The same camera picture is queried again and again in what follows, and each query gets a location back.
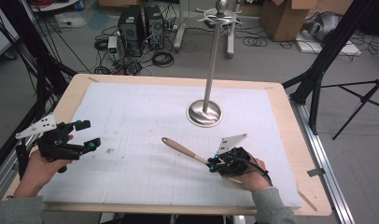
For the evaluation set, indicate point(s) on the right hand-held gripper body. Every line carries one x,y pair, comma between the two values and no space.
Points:
235,161

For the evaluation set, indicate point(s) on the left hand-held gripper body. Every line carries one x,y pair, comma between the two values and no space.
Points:
53,146

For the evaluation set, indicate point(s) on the beige slotted spatula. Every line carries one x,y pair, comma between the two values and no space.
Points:
181,148

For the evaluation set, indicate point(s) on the person's right hand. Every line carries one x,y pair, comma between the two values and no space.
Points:
256,179

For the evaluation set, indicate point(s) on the person's left hand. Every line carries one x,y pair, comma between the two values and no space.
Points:
35,174

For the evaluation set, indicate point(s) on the white grid mat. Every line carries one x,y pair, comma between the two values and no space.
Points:
131,105

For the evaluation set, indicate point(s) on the small white electronics box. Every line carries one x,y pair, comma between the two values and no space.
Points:
112,44

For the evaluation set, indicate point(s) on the steel utensil stand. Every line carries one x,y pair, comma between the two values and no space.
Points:
212,62

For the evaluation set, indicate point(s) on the black computer tower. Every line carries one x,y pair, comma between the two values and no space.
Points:
131,29
154,26

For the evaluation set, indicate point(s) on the white desk leg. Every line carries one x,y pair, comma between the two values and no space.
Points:
230,43
179,31

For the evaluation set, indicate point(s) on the white cabinet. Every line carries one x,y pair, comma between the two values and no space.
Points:
1,34

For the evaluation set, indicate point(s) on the black tripod stand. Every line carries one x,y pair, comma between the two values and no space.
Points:
362,99

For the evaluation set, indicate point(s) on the brown cardboard box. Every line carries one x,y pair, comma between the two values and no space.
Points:
282,18

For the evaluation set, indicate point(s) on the white foam board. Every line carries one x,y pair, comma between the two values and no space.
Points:
346,49

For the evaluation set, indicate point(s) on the grey bag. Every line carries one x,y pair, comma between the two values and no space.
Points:
323,26

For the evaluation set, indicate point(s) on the aluminium rail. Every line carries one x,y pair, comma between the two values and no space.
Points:
2,177
327,174

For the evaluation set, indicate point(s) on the small metal bracket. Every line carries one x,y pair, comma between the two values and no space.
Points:
316,172

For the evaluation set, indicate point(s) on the black truss frame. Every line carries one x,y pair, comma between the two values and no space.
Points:
330,46

